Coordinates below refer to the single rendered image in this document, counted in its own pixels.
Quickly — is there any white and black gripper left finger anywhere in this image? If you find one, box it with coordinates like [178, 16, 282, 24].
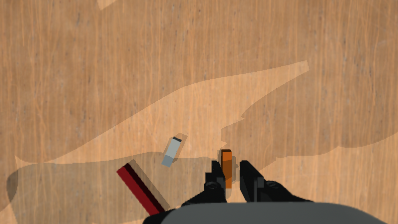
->
[143, 160, 227, 224]

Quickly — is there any red rod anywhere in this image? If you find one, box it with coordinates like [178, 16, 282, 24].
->
[117, 163, 165, 216]

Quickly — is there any orange rod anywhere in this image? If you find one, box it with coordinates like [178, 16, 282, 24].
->
[221, 149, 232, 189]

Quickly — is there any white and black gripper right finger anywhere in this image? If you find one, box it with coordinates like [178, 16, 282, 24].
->
[240, 160, 314, 202]

